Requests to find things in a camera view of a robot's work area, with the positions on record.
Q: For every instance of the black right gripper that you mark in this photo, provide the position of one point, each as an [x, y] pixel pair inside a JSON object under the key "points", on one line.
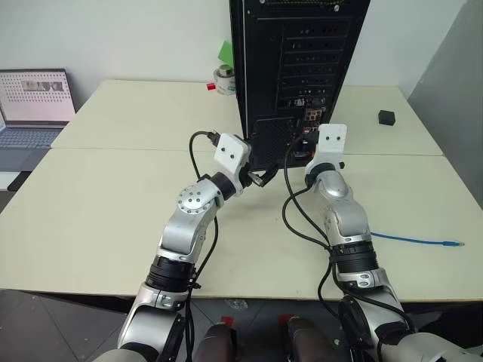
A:
{"points": [[306, 148]]}

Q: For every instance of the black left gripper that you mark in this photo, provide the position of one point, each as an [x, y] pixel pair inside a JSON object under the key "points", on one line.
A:
{"points": [[250, 174]]}

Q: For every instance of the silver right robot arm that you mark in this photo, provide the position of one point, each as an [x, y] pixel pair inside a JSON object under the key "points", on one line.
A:
{"points": [[347, 222]]}

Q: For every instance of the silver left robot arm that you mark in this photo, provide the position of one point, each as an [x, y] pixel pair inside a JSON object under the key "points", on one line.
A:
{"points": [[181, 234]]}

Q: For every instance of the black computer tower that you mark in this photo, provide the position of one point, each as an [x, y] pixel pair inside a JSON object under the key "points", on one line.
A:
{"points": [[264, 75]]}

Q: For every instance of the small black box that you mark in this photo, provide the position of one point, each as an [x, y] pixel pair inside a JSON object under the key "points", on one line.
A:
{"points": [[386, 117]]}

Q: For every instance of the white round container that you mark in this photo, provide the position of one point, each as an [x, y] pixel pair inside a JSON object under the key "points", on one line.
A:
{"points": [[225, 86]]}

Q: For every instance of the small red block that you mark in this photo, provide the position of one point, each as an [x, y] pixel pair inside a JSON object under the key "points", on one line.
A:
{"points": [[210, 86]]}

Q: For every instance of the grey tape roll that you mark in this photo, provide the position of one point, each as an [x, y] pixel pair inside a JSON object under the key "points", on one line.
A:
{"points": [[224, 71]]}

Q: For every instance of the green paper sheet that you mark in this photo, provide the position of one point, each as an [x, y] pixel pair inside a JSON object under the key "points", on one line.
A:
{"points": [[226, 53]]}

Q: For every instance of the clear plastic scrap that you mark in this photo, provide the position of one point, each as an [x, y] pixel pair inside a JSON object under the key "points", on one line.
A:
{"points": [[236, 304]]}

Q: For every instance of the grey partition panel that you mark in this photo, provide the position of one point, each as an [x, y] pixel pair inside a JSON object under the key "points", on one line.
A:
{"points": [[449, 94]]}

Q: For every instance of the dark rounded shape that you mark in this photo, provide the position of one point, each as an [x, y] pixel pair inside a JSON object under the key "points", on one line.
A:
{"points": [[217, 345]]}

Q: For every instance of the grey robot torso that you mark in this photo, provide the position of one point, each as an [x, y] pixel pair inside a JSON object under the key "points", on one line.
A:
{"points": [[437, 348]]}

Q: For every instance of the grey laptop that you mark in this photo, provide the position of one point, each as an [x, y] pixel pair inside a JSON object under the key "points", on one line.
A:
{"points": [[35, 98]]}

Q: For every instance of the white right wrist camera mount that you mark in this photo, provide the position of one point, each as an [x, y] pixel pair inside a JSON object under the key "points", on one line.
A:
{"points": [[332, 140]]}

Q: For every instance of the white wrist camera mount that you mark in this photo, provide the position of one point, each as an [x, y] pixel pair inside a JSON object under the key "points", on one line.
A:
{"points": [[231, 154], [332, 140]]}

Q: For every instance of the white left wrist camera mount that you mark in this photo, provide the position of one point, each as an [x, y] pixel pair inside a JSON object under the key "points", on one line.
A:
{"points": [[231, 154]]}

